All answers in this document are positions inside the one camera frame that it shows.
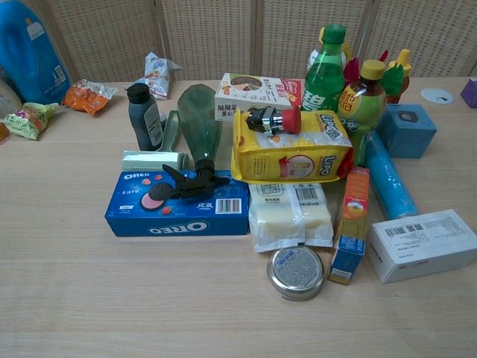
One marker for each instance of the white cheese packet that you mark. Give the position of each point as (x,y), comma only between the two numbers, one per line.
(279,220)

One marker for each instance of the yellow Lipo biscuit bag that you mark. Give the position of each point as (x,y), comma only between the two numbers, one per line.
(298,156)

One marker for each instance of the green spray bottle black trigger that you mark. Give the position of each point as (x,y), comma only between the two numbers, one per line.
(199,119)

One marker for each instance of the blue Oreo cookie box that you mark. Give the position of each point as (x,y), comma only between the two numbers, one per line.
(175,218)

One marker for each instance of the white and red snack box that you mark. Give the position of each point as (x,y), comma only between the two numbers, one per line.
(238,98)

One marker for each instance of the pale green lint roller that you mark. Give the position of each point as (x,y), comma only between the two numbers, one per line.
(149,162)

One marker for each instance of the round silver tin can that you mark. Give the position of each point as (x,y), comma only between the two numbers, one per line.
(295,272)

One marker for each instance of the dark grey squeeze bottle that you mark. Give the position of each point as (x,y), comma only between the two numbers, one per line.
(143,115)

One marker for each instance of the orange and blue slim box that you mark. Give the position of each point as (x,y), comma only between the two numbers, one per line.
(352,223)

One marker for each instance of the white crumpled snack bag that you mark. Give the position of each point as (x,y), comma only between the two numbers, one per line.
(156,78)

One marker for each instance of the green soda bottle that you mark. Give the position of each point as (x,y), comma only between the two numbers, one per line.
(324,78)

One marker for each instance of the white bottle with yellow cap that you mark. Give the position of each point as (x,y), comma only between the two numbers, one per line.
(312,56)

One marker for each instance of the wicker folding screen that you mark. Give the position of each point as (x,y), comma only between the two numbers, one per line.
(208,37)

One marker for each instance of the tea bottle with yellow cap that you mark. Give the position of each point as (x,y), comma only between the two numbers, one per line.
(363,100)

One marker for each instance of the blue plastic roll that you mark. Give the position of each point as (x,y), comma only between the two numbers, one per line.
(391,186)

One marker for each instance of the orange snack packet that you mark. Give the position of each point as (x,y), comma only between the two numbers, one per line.
(89,97)

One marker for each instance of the blue speaker box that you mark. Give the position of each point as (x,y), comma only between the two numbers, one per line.
(410,130)

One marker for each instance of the red and green artificial plant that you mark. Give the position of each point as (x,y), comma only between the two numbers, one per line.
(393,80)

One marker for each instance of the white cardboard box with barcode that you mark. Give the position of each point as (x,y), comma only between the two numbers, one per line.
(425,246)

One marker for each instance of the brown sauce bottle yellow cap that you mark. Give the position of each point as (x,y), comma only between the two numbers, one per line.
(404,61)

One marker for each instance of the white round table grommet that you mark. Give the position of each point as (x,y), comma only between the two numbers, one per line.
(436,95)

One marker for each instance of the green snack packet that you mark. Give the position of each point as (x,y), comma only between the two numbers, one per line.
(30,119)

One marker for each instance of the blue detergent pump bottle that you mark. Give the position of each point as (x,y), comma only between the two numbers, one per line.
(33,59)

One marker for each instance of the orange fruit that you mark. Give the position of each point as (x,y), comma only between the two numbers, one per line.
(3,134)

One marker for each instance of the purple small box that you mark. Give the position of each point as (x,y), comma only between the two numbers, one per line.
(470,93)

